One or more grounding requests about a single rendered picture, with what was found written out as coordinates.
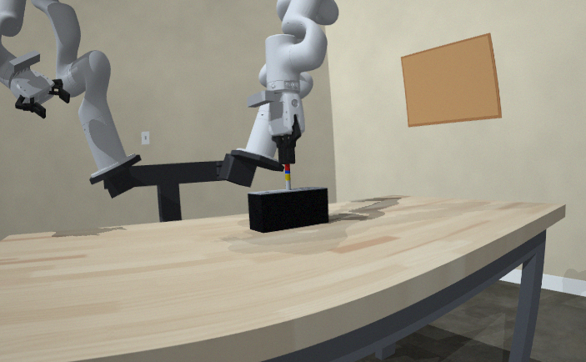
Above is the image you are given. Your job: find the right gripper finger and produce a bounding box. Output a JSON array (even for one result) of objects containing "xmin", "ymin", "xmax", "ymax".
[
  {"xmin": 15, "ymin": 95, "xmax": 46, "ymax": 119},
  {"xmin": 49, "ymin": 79, "xmax": 70, "ymax": 103}
]

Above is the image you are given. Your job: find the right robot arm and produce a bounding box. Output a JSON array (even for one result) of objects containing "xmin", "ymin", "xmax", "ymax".
[{"xmin": 0, "ymin": 0, "xmax": 136, "ymax": 178}]

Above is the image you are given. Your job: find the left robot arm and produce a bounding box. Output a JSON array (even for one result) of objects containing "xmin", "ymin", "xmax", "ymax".
[{"xmin": 237, "ymin": 0, "xmax": 339, "ymax": 162}]

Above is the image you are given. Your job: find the red and grey striped pin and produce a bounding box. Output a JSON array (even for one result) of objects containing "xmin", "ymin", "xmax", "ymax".
[{"xmin": 285, "ymin": 164, "xmax": 291, "ymax": 190}]

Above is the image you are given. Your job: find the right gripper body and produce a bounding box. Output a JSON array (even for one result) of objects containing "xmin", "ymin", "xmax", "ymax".
[{"xmin": 10, "ymin": 68, "xmax": 55, "ymax": 105}]

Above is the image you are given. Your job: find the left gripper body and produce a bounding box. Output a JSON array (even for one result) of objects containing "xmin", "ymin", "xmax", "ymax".
[{"xmin": 268, "ymin": 92, "xmax": 305, "ymax": 136}]

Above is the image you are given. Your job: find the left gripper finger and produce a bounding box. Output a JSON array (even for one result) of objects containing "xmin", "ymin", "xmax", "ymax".
[
  {"xmin": 283, "ymin": 114, "xmax": 302, "ymax": 164},
  {"xmin": 272, "ymin": 135, "xmax": 284, "ymax": 164}
]

